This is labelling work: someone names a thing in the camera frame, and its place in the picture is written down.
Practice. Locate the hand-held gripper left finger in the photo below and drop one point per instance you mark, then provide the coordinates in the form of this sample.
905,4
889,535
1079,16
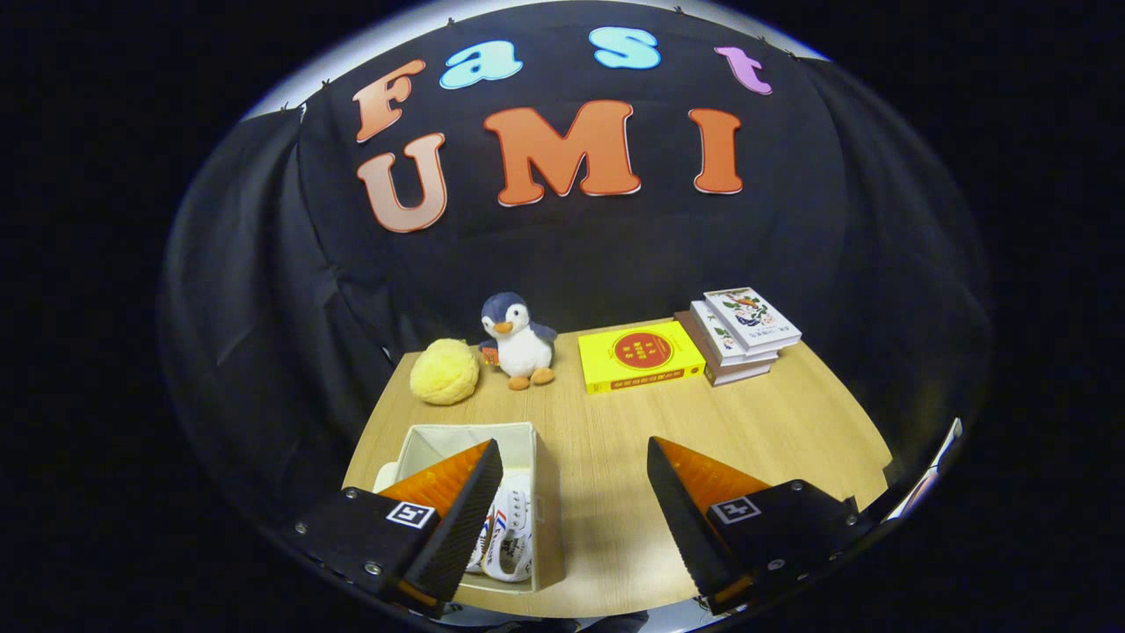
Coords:
457,536

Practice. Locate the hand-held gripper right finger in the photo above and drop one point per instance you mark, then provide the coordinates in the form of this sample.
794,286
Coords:
690,527

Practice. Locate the white canvas shoe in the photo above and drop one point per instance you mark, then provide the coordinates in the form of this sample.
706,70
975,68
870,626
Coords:
515,527
482,543

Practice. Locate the beige fabric storage box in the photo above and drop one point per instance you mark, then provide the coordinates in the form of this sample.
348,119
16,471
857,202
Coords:
547,527

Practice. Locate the brown-edged thick book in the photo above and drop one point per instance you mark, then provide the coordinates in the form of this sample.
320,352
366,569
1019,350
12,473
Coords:
738,374

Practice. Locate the yellow round plush toy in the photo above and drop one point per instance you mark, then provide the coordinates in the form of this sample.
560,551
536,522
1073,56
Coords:
444,374

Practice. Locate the yellow book with red circle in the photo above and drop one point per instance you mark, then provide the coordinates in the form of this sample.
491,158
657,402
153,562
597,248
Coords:
642,352

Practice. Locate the white book with floral cover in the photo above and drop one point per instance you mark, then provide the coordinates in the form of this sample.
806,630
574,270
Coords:
716,332

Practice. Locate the penguin plush toy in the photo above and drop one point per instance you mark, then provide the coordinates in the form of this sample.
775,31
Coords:
523,347

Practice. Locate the white book with bird cover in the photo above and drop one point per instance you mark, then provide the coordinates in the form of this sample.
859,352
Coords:
751,316

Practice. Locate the black backdrop cloth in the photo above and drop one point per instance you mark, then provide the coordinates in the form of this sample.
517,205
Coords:
615,255

